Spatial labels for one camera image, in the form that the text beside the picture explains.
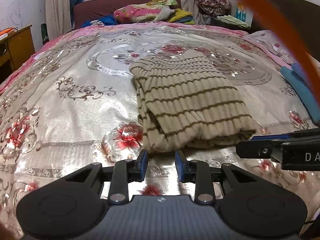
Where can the wooden side cabinet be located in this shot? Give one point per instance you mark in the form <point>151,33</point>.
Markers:
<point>17,47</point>

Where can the light green folded fabric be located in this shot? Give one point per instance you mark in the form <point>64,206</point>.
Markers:
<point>232,20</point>

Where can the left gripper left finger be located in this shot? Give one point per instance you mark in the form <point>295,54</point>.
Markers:
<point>125,172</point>

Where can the dark wooden board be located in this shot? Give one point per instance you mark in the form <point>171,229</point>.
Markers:
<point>304,15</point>

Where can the teal blue cloth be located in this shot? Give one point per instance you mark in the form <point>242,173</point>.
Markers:
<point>297,79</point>

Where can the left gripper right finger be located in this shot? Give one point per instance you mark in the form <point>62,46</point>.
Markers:
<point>197,172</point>

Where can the beige striped knit sweater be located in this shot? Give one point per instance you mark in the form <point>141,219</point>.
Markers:
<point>187,102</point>

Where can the pink polka dot pillow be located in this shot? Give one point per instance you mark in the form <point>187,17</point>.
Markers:
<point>273,44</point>

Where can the pink floral folded quilt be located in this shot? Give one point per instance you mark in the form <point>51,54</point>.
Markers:
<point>140,13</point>

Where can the yellow folded cloth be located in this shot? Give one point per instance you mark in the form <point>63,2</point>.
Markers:
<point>181,16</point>

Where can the blue garment on bed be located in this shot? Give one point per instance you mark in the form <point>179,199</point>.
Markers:
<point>104,21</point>

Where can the cartoon picture box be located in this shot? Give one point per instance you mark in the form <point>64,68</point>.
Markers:
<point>243,13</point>

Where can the dark floral bundle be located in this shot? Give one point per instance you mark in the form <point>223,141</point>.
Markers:
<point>214,7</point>

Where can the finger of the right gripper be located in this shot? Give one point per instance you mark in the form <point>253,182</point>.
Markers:
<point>271,137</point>
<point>259,149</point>

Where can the white stuffed toy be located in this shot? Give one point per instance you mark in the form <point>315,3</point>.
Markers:
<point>164,14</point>

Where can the green bottle by wall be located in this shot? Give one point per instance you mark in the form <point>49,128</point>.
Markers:
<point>44,33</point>

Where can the dark red headboard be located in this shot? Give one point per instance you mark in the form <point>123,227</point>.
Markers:
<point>95,9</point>

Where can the beige left curtain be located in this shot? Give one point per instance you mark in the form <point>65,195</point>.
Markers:
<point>58,18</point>

